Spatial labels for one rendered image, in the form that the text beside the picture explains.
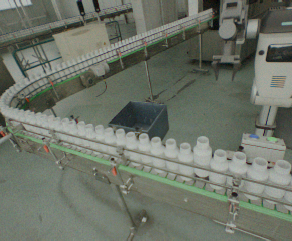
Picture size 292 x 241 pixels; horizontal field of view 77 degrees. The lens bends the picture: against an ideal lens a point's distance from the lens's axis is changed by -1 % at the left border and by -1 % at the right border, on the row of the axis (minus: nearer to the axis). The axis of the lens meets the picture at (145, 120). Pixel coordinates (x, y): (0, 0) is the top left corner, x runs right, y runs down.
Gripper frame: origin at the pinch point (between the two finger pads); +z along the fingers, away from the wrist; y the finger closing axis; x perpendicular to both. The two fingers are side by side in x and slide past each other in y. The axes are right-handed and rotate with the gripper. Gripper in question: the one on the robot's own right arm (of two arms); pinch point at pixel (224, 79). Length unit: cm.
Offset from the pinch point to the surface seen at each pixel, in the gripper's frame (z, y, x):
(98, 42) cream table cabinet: -71, -341, 259
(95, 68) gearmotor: -6, -148, 67
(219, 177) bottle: 32.3, 6.3, -23.6
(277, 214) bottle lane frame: 41, 24, -21
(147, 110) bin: 26, -59, 35
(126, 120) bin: 34, -73, 26
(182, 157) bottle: 27.4, -6.5, -25.8
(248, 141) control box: 22.1, 12.8, -9.8
